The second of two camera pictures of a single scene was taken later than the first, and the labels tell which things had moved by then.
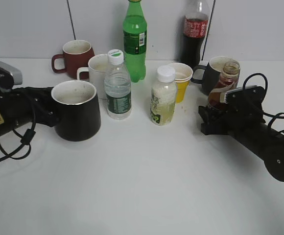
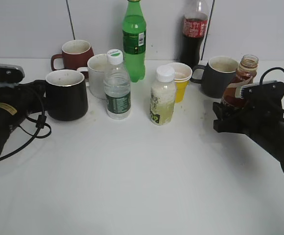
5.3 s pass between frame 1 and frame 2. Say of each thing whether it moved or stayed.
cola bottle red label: stayed
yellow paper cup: stayed
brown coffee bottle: moved
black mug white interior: moved
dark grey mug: stayed
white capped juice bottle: stayed
